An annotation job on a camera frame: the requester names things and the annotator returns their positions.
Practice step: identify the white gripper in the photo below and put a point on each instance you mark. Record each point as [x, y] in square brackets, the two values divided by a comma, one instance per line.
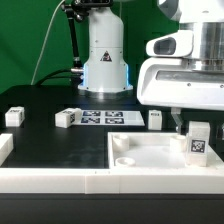
[166, 79]

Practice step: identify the white square tabletop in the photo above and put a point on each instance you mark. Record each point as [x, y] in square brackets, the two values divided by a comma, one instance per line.
[137, 150]

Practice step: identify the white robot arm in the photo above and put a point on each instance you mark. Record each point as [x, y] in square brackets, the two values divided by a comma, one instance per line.
[105, 72]

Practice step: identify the white U-shaped fence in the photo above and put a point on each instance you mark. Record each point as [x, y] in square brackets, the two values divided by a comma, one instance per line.
[205, 180]

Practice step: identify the AprilTag marker sheet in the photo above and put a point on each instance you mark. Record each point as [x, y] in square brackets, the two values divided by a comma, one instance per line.
[110, 118]

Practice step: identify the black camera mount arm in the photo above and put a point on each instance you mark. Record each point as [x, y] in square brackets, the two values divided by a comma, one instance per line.
[77, 11]

